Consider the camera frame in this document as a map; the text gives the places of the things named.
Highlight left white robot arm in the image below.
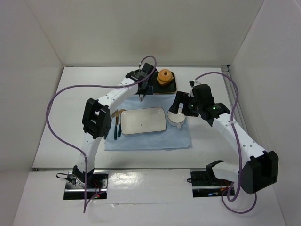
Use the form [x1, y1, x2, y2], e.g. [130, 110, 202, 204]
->
[72, 63, 157, 185]

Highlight white bowl with handle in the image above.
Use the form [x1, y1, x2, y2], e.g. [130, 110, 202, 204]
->
[167, 107, 186, 129]

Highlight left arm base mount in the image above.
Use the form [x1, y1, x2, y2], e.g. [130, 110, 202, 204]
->
[56, 170, 109, 200]

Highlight gold fork green handle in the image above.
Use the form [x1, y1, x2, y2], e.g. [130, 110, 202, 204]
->
[103, 110, 117, 139]

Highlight purple cable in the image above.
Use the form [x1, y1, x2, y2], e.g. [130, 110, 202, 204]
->
[192, 71, 257, 214]
[46, 55, 158, 214]

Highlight bagel sandwich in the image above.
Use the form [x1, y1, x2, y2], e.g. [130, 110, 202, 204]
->
[157, 69, 174, 86]

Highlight gold spoon green handle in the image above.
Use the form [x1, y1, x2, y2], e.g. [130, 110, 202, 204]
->
[117, 109, 125, 137]

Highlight white rectangular plate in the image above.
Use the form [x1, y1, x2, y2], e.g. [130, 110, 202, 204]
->
[121, 107, 167, 135]

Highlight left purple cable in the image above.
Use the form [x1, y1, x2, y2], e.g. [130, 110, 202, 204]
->
[46, 55, 158, 214]

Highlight gold knife green handle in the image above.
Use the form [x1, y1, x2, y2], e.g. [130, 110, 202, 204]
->
[114, 109, 119, 140]

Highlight dark green tray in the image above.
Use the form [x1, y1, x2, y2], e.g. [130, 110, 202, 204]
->
[151, 72, 177, 94]

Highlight aluminium rail right side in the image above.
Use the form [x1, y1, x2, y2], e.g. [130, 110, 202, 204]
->
[221, 65, 248, 133]

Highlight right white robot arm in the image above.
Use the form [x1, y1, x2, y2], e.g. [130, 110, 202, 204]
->
[169, 84, 279, 194]

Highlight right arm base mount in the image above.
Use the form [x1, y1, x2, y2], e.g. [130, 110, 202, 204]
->
[187, 171, 232, 198]

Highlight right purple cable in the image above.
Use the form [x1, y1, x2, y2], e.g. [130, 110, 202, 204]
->
[192, 71, 257, 214]

